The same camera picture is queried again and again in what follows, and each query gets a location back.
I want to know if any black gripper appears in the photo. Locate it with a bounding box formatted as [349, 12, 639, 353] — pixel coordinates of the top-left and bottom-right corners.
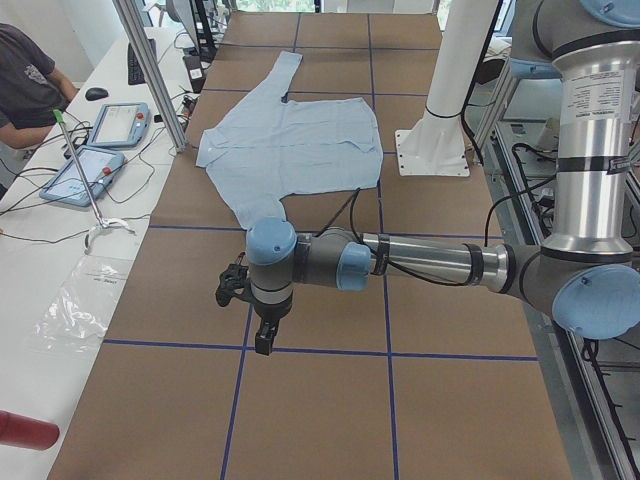
[254, 299, 292, 356]

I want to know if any light blue button-up shirt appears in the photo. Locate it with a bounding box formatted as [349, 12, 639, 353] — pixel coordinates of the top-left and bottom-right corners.
[196, 51, 383, 229]

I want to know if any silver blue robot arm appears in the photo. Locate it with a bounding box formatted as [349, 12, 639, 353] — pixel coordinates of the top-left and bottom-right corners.
[243, 1, 639, 355]

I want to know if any clear plastic bag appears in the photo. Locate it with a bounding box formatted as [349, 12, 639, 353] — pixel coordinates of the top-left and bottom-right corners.
[25, 256, 133, 355]

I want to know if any reacher grabber stick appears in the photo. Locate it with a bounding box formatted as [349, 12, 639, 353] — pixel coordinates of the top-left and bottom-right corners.
[53, 109, 136, 254]

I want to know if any lower blue teach pendant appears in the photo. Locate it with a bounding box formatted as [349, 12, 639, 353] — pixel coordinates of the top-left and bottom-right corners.
[39, 145, 127, 208]

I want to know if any blue teach pendant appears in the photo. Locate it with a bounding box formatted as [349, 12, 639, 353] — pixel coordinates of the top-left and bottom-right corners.
[39, 145, 127, 208]
[87, 102, 150, 148]

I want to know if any upper blue teach pendant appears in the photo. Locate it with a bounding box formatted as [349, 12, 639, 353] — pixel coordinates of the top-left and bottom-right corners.
[87, 102, 150, 148]

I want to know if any red cylinder bottle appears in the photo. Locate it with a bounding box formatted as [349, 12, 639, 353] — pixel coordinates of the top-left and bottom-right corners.
[1, 411, 60, 451]

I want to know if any black keyboard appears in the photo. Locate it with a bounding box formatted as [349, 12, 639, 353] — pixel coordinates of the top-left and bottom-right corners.
[127, 44, 145, 86]

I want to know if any black computer mouse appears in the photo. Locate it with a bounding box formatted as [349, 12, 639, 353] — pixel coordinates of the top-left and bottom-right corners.
[85, 87, 109, 101]

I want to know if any seated person dark shirt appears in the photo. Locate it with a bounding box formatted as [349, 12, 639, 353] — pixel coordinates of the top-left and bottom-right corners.
[1, 24, 78, 150]

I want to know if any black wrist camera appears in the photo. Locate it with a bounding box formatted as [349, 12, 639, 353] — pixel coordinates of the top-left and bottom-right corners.
[215, 263, 252, 307]

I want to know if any white camera mast pedestal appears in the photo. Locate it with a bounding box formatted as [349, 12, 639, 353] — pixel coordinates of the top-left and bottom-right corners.
[395, 0, 500, 177]

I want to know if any aluminium frame post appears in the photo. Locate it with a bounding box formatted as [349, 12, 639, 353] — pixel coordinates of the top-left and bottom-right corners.
[113, 0, 187, 153]

